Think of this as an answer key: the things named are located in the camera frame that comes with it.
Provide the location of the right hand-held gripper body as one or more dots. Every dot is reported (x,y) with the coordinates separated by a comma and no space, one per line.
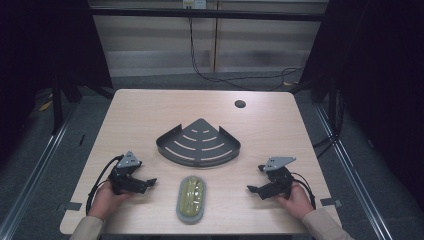
(278,181)

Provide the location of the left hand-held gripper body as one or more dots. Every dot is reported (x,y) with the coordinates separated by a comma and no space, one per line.
(124,176)

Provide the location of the person's right hand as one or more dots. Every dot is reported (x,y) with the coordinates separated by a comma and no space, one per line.
(296,201)

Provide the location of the person's left hand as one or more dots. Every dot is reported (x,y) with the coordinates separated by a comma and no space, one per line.
(106,201)

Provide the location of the yellow-green soap bar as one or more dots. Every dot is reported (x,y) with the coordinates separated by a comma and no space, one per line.
(192,196)

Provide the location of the grey tape strip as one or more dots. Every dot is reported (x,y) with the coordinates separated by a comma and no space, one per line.
(70,206)
(330,202)

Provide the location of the dark grey corner shelf tray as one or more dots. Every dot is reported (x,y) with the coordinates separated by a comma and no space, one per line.
(198,144)

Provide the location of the black metal stand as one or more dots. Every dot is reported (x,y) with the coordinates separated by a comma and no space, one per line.
(57,106)

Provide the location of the yellow floor tape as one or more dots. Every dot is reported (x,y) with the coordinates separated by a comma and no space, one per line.
(45,106)

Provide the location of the dark curtain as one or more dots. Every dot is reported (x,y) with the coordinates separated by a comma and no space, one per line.
(376,66)
(43,43)

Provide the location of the metal floor rail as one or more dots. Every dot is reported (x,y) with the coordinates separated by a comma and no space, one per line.
(36,180)
(353,173)

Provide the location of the black horizontal frame bar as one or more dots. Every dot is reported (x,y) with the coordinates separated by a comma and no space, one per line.
(206,14)

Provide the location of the white wall socket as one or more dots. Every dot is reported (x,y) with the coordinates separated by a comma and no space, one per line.
(194,3)

